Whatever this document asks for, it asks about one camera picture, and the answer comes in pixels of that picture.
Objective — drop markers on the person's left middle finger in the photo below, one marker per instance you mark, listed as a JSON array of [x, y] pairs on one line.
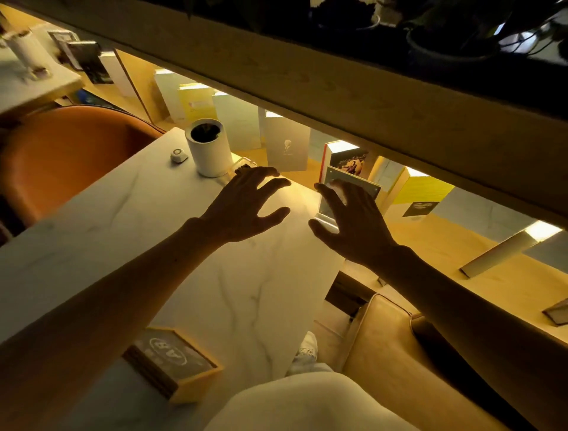
[[266, 173]]

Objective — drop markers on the slim white book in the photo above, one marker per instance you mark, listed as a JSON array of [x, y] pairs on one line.
[[116, 73]]

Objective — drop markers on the book with picture cover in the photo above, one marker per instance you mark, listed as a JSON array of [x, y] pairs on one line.
[[350, 162]]

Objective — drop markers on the wooden shelf divider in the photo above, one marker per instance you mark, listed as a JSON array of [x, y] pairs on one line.
[[142, 86]]

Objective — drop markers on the dark shallow plant pot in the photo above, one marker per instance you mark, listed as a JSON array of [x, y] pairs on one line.
[[346, 15]]

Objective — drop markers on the white cylindrical plant pot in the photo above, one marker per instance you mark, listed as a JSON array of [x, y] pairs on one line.
[[211, 153]]

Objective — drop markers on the small clear glass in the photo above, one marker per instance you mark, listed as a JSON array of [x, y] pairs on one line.
[[242, 165]]

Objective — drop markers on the pale green book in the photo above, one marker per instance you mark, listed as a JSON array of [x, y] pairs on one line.
[[168, 93]]

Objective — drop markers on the person's leg in pale trousers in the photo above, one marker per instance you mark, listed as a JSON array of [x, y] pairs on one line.
[[310, 404]]

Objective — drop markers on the person's right hand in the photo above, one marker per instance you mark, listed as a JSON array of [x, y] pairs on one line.
[[359, 226]]

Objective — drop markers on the person's right forearm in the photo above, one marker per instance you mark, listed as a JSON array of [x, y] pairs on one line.
[[479, 328]]

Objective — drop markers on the wooden shelf unit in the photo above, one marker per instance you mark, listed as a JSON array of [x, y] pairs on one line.
[[355, 102]]

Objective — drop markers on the pale blue book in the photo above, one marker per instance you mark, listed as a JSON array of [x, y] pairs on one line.
[[483, 215]]

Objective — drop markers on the wooden box with printed card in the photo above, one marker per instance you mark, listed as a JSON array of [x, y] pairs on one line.
[[177, 362]]

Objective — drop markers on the dark flat book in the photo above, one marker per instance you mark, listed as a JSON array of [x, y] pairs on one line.
[[558, 313]]

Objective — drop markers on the tan leather chair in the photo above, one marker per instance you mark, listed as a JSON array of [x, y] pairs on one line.
[[390, 368]]

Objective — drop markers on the orange leather chair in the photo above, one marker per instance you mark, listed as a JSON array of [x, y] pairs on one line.
[[62, 155]]

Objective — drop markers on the small yellow book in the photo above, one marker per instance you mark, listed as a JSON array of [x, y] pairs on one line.
[[197, 104]]

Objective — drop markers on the person's white shoe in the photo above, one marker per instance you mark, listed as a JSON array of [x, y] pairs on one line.
[[307, 350]]

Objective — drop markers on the white cylinder with wooden ends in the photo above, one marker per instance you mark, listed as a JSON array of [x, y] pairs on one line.
[[26, 53]]

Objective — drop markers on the person's left forearm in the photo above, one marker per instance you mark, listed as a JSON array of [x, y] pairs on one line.
[[97, 311]]

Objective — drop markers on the black picture frame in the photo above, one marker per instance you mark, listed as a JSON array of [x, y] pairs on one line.
[[84, 57]]

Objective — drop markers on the dark round plant pot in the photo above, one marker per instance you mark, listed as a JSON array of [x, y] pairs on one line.
[[448, 49]]

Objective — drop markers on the person's right thumb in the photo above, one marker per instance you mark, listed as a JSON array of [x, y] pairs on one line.
[[321, 231]]

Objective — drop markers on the yellow book with dark label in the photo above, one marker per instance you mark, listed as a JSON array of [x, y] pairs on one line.
[[419, 195]]

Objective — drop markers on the person's left thumb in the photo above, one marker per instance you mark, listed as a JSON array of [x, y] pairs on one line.
[[275, 217]]

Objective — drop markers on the white book lying flat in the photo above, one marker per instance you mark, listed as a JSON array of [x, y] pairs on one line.
[[501, 251]]

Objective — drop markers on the small white round button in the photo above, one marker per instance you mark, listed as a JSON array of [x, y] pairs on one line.
[[179, 155]]

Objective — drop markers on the dark wooden box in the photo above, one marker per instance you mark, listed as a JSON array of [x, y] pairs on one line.
[[348, 295]]

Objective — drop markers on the person's left hand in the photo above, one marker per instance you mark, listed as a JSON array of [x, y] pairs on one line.
[[235, 208]]

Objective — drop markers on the clear acrylic sign holder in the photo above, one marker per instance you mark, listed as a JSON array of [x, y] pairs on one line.
[[370, 186]]

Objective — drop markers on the grey book with portrait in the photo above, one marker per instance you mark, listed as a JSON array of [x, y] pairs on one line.
[[287, 146]]

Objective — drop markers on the pale cream book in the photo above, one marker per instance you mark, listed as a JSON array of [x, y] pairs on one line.
[[387, 173]]

